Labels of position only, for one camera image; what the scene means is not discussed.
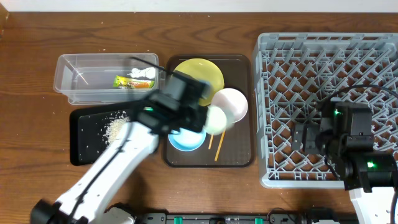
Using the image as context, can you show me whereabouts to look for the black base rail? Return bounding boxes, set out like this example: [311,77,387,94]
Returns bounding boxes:
[105,203,358,224]

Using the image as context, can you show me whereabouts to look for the light blue bowl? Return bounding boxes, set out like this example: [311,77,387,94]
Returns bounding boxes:
[168,128,206,152]

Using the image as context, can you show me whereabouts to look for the pink shallow bowl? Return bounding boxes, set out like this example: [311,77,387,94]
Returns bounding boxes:
[211,88,248,123]

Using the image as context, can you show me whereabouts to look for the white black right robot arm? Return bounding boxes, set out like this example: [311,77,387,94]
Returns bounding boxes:
[292,121,397,223]

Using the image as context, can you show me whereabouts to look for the yellow round plate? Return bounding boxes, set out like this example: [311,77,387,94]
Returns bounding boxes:
[174,58,224,106]

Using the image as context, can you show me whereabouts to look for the grey plastic dishwasher rack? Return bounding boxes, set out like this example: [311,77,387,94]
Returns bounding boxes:
[252,33,397,189]

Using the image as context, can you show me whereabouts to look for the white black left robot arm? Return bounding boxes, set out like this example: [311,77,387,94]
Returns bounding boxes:
[29,90,207,223]

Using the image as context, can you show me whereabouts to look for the white cup green inside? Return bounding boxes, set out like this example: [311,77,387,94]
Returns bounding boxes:
[203,105,234,135]

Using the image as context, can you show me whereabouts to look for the white tissue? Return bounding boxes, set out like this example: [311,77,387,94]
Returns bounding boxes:
[128,67,157,80]

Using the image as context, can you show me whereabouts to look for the green yellow snack wrapper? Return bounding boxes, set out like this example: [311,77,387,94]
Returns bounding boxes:
[113,76,155,89]

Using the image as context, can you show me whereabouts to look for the clear plastic waste bin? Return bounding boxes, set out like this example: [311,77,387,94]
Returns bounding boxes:
[53,53,165,105]

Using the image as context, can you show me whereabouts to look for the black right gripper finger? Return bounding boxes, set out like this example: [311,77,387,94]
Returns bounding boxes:
[303,124,319,154]
[292,124,305,151]

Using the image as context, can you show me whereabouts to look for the wooden chopstick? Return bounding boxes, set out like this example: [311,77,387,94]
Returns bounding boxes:
[208,134,214,150]
[214,130,226,162]

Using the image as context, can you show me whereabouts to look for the pile of rice grains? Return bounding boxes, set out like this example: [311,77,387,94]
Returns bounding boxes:
[103,110,130,145]

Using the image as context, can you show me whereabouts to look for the dark brown serving tray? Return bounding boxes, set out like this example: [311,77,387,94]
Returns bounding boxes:
[162,54,256,168]

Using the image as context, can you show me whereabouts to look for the black waste tray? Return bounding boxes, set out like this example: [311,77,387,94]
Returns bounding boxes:
[69,101,138,166]

